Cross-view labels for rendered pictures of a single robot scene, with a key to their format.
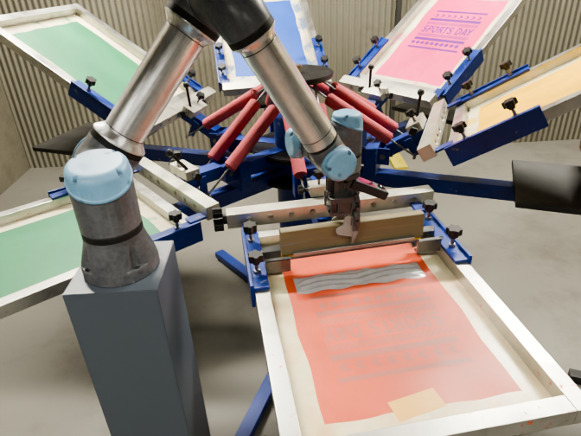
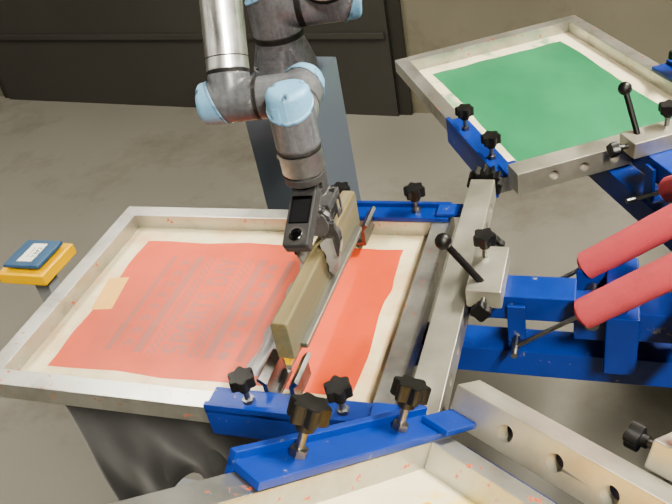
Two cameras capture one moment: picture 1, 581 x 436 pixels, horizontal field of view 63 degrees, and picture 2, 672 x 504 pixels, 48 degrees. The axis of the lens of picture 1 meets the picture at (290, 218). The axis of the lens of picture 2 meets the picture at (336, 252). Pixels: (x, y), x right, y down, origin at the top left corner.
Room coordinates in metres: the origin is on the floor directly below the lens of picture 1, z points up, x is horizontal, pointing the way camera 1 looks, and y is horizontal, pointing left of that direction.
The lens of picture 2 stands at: (1.75, -1.11, 1.87)
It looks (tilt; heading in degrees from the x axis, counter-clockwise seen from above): 35 degrees down; 122
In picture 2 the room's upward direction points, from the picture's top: 12 degrees counter-clockwise
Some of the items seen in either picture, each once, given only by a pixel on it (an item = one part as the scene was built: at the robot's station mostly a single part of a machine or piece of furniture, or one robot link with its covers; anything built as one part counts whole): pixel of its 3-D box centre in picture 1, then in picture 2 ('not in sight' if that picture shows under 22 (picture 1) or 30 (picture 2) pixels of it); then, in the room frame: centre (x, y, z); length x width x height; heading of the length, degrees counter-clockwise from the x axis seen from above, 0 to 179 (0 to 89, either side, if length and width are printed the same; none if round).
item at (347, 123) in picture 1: (346, 133); (293, 117); (1.13, -0.15, 1.35); 0.09 x 0.08 x 0.11; 109
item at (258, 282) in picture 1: (254, 263); (381, 220); (1.13, 0.11, 0.98); 0.30 x 0.05 x 0.07; 8
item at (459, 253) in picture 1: (438, 239); (298, 417); (1.21, -0.44, 0.98); 0.30 x 0.05 x 0.07; 8
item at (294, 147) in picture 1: (312, 143); (291, 94); (1.08, -0.06, 1.35); 0.11 x 0.11 x 0.08; 19
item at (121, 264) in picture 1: (117, 245); (282, 51); (0.81, 0.35, 1.25); 0.15 x 0.15 x 0.10
